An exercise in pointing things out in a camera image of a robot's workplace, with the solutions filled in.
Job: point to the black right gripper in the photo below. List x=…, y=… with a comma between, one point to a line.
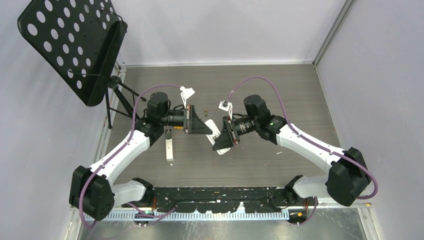
x=228, y=136

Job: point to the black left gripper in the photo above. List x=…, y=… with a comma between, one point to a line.
x=194, y=126

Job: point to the white remote control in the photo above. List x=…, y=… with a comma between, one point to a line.
x=169, y=145
x=214, y=136

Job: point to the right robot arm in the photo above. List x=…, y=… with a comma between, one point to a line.
x=345, y=171

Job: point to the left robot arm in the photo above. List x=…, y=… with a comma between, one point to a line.
x=93, y=190

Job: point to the black music stand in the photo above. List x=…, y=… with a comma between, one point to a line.
x=81, y=40

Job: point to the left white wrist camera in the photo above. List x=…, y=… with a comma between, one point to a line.
x=185, y=94

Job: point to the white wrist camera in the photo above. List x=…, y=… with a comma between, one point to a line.
x=185, y=94
x=227, y=107

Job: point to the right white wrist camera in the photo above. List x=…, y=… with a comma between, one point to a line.
x=227, y=107

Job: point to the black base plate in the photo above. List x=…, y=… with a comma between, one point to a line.
x=220, y=200

